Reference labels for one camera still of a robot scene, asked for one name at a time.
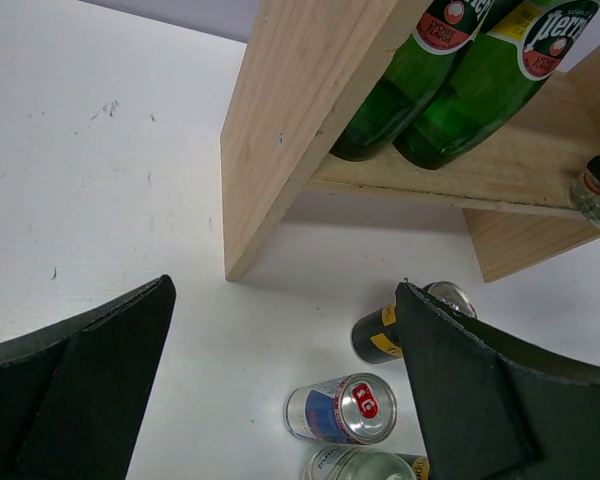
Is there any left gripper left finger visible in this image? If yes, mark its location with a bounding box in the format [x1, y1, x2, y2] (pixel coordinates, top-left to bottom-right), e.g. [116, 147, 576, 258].
[0, 275, 176, 479]

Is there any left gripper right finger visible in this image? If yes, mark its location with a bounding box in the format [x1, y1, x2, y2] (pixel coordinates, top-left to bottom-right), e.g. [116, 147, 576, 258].
[395, 282, 600, 479]

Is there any clear glass bottle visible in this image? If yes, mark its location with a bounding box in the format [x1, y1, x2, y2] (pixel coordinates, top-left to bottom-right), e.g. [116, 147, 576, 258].
[569, 170, 600, 229]
[302, 446, 416, 480]

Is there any black yellow can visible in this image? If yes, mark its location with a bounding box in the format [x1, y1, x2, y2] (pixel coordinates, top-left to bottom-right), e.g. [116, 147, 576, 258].
[397, 453, 434, 480]
[351, 281, 477, 364]

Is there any blue silver Red Bull can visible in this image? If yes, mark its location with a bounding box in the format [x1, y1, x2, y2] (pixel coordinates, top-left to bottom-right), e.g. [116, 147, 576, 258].
[283, 372, 397, 445]

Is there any wooden two-tier shelf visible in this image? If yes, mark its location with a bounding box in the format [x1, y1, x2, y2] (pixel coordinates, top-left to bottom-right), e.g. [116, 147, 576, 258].
[220, 1, 600, 282]

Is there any right green Perrier bottle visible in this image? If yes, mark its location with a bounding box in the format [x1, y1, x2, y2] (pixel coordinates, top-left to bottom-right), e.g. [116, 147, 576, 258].
[393, 1, 600, 170]

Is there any green perrier bottle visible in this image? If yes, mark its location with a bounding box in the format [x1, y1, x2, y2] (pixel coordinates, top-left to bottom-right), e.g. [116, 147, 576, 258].
[330, 0, 492, 162]
[393, 1, 600, 170]

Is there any left green Perrier bottle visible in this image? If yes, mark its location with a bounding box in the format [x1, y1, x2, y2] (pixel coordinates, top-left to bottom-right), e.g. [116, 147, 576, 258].
[330, 0, 492, 162]

